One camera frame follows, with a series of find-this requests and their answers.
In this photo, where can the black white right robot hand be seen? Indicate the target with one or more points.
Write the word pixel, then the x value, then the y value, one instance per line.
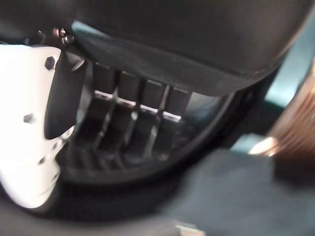
pixel 172 37

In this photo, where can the rectangular wicker laundry basket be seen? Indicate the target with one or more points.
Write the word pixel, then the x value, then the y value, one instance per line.
pixel 297 127

